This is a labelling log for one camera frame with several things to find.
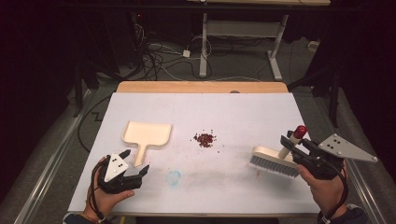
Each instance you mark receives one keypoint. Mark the wooden table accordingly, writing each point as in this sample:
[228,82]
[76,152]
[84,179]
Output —
[202,87]

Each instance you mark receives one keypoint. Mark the white table sheet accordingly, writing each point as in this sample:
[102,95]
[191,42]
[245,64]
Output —
[218,186]

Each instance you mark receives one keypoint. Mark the person's left hand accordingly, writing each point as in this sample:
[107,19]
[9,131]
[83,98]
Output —
[102,202]

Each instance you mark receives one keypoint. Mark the person's right hand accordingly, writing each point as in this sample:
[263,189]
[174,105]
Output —
[330,193]

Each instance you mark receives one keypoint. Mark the small white box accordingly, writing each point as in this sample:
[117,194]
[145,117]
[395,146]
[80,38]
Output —
[313,45]

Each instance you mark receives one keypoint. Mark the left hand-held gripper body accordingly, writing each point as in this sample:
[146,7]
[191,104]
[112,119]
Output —
[115,183]

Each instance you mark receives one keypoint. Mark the dark metal stand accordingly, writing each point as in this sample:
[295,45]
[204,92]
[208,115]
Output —
[77,93]
[333,102]

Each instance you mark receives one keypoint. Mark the pile of red beans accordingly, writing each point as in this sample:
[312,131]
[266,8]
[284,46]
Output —
[205,140]

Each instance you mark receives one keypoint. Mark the white power adapter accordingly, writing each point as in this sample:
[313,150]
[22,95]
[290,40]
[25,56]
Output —
[186,53]

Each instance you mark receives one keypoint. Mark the white metal frame desk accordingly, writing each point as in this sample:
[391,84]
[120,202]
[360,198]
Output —
[239,28]

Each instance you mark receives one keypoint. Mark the black computer tower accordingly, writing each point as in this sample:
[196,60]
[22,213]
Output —
[135,40]

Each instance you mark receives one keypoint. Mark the cream dustpan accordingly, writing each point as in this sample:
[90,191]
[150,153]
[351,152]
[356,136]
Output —
[146,133]

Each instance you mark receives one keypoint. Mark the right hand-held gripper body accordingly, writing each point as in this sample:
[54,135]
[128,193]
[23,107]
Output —
[320,165]

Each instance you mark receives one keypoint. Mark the aluminium rail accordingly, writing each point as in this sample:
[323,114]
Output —
[367,193]
[46,168]

